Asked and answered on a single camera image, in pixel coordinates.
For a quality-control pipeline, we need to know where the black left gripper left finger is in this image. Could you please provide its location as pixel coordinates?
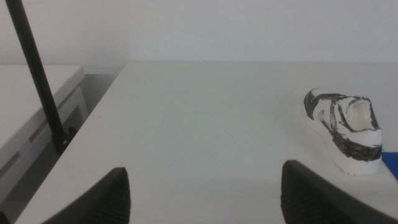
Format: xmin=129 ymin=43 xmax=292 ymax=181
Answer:
xmin=40 ymin=167 xmax=132 ymax=224

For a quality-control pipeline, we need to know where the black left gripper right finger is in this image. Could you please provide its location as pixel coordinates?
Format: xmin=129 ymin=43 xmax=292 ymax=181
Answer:
xmin=280 ymin=159 xmax=398 ymax=224

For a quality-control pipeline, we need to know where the white shoe with black markings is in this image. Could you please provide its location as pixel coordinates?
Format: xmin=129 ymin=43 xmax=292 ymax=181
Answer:
xmin=303 ymin=88 xmax=384 ymax=177

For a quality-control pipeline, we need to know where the blue rectangular mat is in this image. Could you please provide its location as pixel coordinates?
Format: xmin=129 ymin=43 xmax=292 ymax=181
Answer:
xmin=381 ymin=151 xmax=398 ymax=181

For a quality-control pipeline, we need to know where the black pole clamp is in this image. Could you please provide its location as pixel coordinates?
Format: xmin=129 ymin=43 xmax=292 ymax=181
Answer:
xmin=51 ymin=126 xmax=78 ymax=156

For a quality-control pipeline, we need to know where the white side table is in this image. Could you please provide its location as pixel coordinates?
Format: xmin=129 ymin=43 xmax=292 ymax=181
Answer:
xmin=0 ymin=64 xmax=90 ymax=205

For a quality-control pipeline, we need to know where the black stand pole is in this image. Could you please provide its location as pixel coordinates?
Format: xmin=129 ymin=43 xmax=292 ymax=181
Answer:
xmin=4 ymin=0 xmax=67 ymax=138

